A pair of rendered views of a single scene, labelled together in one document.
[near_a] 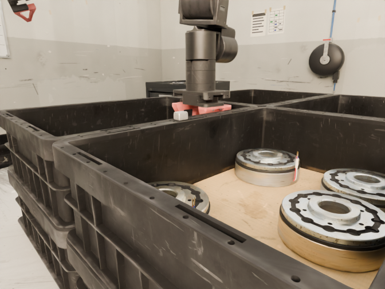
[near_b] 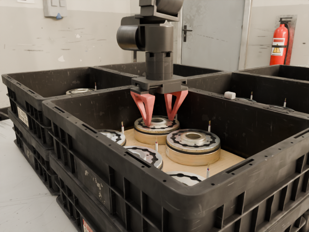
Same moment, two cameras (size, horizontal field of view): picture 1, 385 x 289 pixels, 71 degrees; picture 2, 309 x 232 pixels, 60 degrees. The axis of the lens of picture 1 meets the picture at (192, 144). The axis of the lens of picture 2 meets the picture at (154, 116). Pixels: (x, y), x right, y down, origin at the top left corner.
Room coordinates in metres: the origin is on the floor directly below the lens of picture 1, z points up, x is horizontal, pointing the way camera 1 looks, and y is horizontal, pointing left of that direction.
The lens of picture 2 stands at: (0.50, 0.54, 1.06)
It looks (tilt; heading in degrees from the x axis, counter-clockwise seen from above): 18 degrees down; 275
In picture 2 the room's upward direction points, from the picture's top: straight up
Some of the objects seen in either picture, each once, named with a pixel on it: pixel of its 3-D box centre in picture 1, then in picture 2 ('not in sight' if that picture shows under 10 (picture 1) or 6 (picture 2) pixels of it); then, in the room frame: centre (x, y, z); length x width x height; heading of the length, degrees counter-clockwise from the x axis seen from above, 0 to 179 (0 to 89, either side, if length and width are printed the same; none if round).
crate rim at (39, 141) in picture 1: (135, 114); (166, 116); (0.52, 0.11, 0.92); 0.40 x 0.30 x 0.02; 134
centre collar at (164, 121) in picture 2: not in sight; (157, 121); (0.54, -0.02, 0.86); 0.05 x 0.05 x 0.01
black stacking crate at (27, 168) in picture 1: (136, 140); (166, 144); (0.52, 0.11, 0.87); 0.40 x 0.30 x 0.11; 134
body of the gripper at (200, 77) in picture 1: (200, 80); (159, 69); (0.54, -0.02, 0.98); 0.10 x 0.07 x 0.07; 39
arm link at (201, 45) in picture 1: (202, 47); (157, 38); (0.54, -0.02, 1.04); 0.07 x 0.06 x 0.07; 144
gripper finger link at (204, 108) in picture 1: (206, 118); (166, 101); (0.52, -0.03, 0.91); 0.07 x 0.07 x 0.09; 39
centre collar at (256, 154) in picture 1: (267, 155); not in sight; (0.43, -0.12, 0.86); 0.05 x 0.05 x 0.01
